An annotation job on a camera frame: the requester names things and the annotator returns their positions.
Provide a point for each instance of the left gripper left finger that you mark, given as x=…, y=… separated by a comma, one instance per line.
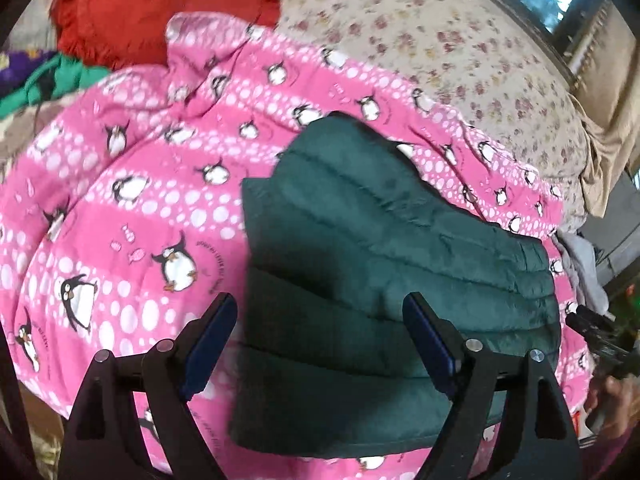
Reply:
x=131, y=419

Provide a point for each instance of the dark green puffer jacket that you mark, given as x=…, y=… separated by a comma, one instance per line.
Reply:
x=339, y=234

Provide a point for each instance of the person right hand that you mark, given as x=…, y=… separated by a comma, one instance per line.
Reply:
x=617, y=400

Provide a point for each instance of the grey garment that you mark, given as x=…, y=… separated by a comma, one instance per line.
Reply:
x=579, y=263

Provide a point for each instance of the grey cabinet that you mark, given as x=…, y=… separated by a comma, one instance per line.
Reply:
x=615, y=237

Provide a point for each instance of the pink penguin blanket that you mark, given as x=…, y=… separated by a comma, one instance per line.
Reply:
x=123, y=219

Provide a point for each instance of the beige curtain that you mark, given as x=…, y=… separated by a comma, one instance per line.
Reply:
x=605, y=92

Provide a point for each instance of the floral bed sheet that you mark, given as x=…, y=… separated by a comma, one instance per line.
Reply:
x=457, y=51

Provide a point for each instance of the green cloth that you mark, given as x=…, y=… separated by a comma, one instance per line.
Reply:
x=57, y=76

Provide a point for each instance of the purple cloth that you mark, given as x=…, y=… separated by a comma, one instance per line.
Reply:
x=17, y=66

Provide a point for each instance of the red ruffled heart pillow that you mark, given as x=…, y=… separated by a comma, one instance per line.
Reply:
x=120, y=33

